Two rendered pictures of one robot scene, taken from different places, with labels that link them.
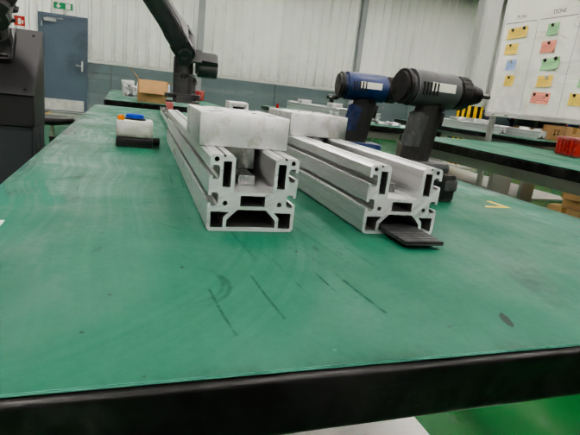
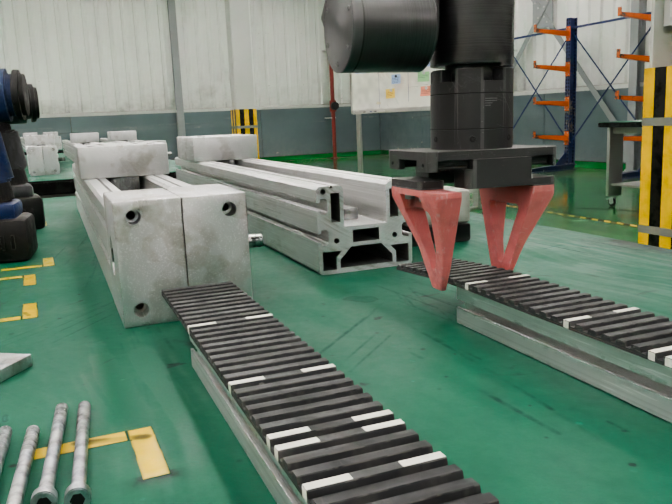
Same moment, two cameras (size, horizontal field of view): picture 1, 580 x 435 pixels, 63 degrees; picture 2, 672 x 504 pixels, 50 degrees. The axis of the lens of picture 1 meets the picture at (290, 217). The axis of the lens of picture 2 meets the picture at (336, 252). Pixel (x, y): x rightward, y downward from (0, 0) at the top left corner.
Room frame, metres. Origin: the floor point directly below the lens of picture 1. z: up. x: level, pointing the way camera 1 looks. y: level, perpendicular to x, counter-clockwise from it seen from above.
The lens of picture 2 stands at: (1.96, 0.24, 0.93)
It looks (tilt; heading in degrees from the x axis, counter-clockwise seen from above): 11 degrees down; 177
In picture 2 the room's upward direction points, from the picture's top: 2 degrees counter-clockwise
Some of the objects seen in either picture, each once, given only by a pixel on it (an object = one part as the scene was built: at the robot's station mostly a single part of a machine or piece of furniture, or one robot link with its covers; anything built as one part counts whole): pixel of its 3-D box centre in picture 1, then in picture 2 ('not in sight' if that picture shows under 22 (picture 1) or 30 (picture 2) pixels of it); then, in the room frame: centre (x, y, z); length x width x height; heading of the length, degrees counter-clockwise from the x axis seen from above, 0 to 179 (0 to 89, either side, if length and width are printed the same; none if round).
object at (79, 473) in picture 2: not in sight; (81, 446); (1.65, 0.13, 0.78); 0.11 x 0.01 x 0.01; 15
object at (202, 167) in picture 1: (206, 147); (255, 193); (0.90, 0.17, 0.82); 0.80 x 0.10 x 0.09; 19
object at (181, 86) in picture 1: (182, 87); (471, 121); (1.46, 0.36, 0.92); 0.10 x 0.07 x 0.07; 109
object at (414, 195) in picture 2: (185, 112); (455, 223); (1.46, 0.35, 0.85); 0.07 x 0.07 x 0.09; 19
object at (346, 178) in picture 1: (301, 154); (123, 203); (0.96, -0.01, 0.82); 0.80 x 0.10 x 0.09; 19
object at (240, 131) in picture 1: (232, 135); (216, 154); (0.66, 0.09, 0.87); 0.16 x 0.11 x 0.07; 19
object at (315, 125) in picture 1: (304, 129); (119, 168); (0.96, -0.01, 0.87); 0.16 x 0.11 x 0.07; 19
